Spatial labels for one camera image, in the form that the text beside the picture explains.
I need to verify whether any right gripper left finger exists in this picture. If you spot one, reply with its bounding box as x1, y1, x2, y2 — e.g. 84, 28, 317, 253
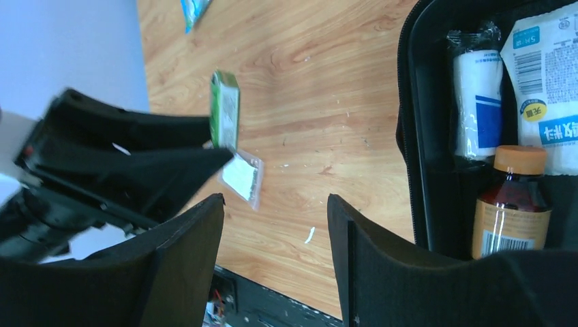
1, 193, 224, 326

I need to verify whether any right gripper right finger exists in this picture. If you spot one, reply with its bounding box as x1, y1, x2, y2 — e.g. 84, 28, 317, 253
327, 194, 577, 326

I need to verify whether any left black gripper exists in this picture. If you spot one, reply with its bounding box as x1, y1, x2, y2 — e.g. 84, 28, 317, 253
1, 90, 233, 262

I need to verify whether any clear bag white gauze pad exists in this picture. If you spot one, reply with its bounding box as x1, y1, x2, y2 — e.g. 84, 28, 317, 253
219, 149, 264, 211

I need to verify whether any small green box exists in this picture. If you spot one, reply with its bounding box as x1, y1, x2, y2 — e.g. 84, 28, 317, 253
209, 70, 241, 152

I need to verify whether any brown medicine bottle orange cap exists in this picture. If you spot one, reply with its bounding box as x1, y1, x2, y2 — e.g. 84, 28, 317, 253
471, 145, 551, 259

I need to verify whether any white blue bandage roll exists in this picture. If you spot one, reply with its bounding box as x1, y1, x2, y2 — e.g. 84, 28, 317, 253
446, 20, 504, 161

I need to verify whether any white blue swab packet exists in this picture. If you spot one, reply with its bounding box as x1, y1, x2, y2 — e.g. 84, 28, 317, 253
500, 1, 577, 175

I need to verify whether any red black medicine kit case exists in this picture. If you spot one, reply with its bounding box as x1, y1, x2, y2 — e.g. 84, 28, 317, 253
397, 1, 577, 260

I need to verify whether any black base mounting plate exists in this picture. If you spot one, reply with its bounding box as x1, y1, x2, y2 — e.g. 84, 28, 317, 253
203, 265, 344, 327

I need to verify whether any blue white mask packet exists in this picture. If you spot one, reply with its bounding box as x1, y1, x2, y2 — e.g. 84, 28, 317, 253
181, 0, 212, 33

